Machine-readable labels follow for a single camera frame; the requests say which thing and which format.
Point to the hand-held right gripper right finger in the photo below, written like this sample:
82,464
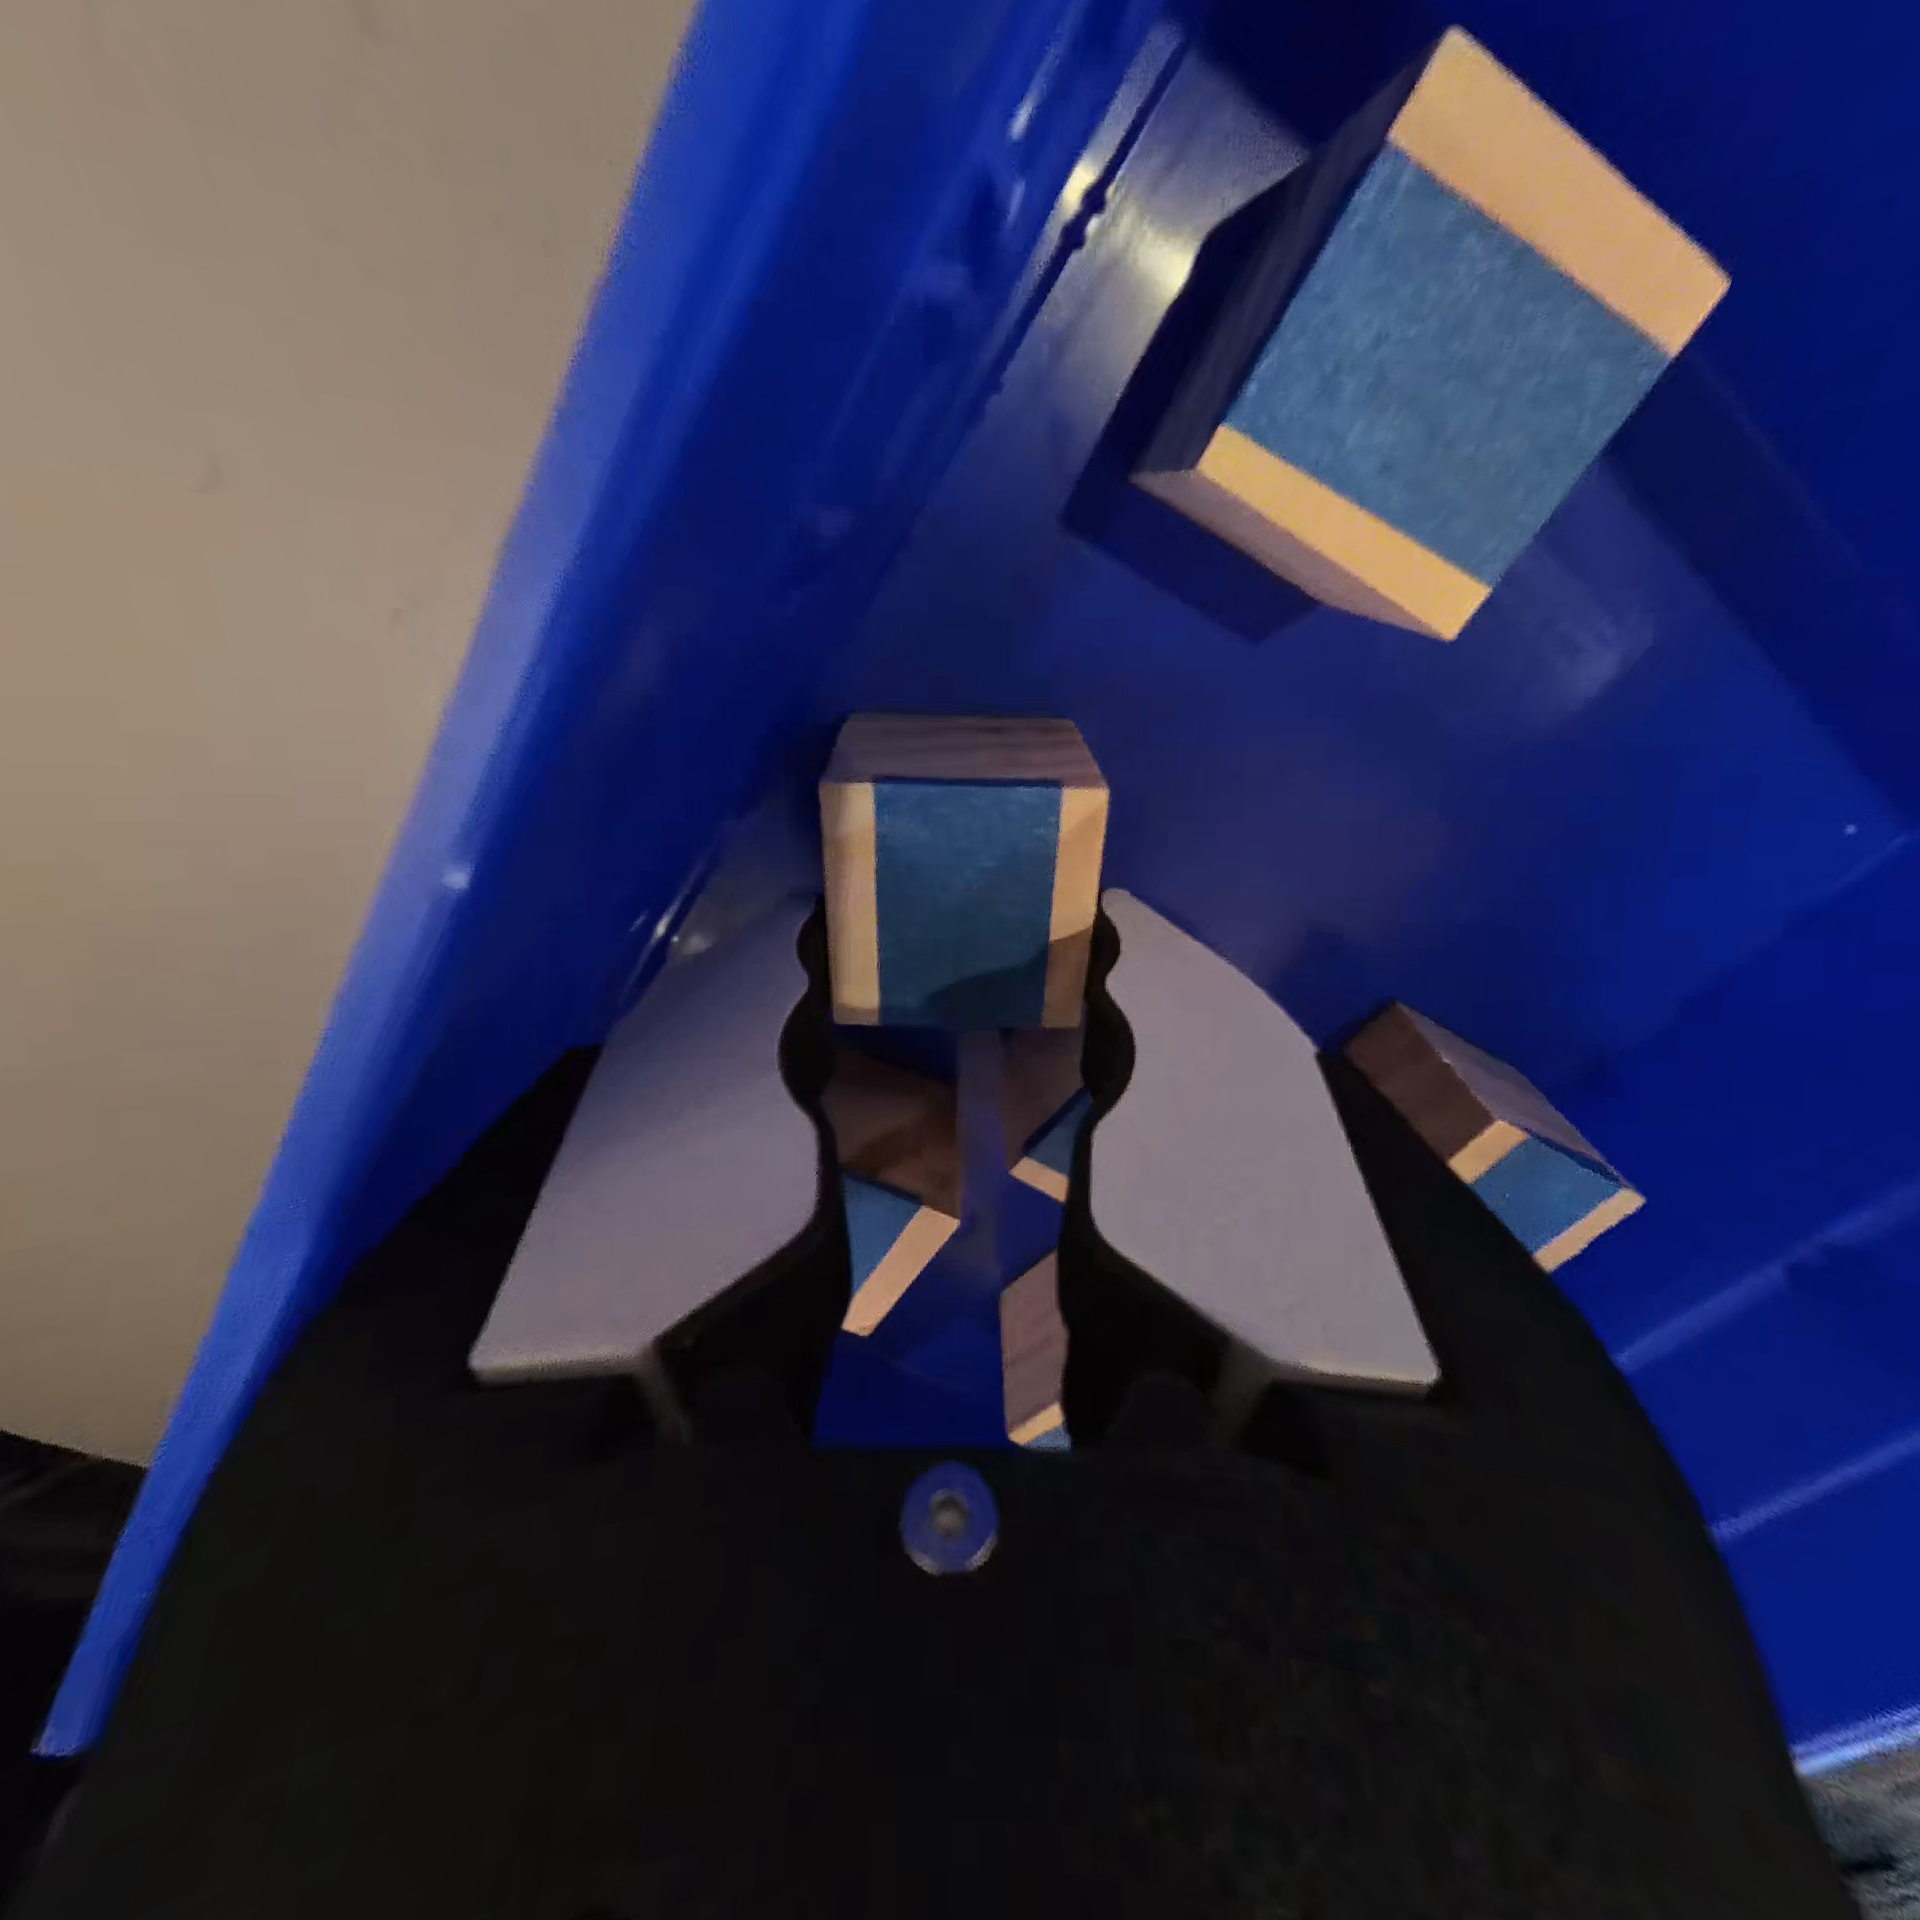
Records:
1244,1185

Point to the grey desk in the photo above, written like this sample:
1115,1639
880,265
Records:
225,600

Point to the blue plastic bin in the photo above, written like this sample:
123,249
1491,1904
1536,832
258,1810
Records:
674,600

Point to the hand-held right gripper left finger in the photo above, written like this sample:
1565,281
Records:
660,1185

